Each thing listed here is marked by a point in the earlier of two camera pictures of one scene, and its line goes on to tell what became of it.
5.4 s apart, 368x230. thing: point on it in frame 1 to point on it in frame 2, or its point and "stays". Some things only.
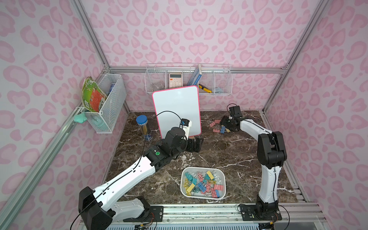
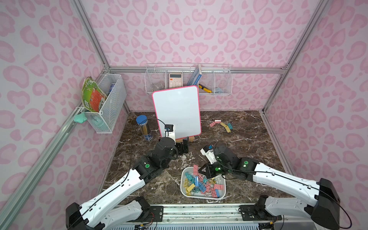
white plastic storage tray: x=203 y=182 stays
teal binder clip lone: x=189 y=176 stays
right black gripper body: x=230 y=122 to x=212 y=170
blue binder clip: x=202 y=187 stays
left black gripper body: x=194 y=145 to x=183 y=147
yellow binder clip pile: x=190 y=188 stays
